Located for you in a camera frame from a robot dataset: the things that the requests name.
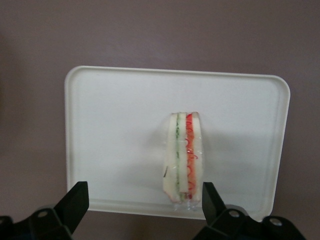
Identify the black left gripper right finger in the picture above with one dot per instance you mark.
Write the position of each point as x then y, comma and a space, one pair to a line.
212, 207

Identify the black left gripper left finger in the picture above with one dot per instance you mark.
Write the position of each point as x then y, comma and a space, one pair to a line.
72, 207

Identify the triangle sandwich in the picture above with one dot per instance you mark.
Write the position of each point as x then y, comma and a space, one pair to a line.
182, 150

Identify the cream plastic tray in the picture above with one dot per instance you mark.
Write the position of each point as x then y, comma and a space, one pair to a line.
112, 125

